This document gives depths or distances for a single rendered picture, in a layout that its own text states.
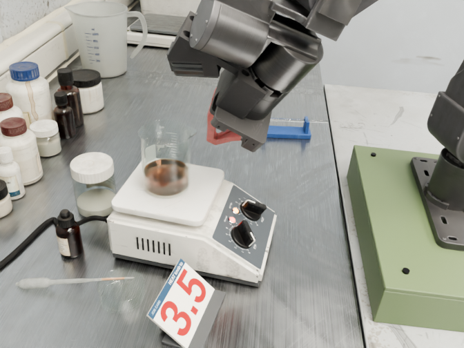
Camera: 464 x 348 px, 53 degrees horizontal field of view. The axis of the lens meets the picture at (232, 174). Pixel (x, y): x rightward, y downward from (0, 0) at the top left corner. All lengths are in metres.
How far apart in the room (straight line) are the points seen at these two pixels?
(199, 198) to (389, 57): 1.56
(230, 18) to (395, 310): 0.37
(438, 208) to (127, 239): 0.41
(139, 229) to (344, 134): 0.52
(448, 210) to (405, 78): 1.46
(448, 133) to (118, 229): 0.42
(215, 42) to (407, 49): 1.66
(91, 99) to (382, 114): 0.62
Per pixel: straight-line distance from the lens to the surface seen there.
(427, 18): 2.04
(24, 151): 0.77
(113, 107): 1.02
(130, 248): 0.61
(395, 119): 1.07
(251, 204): 0.62
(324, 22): 0.45
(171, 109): 1.01
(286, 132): 0.92
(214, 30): 0.44
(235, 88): 0.49
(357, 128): 1.00
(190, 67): 0.51
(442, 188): 0.68
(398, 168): 0.76
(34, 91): 0.89
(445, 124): 0.63
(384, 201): 0.68
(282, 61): 0.47
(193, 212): 0.57
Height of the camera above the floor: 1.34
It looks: 34 degrees down
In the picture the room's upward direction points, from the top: 4 degrees clockwise
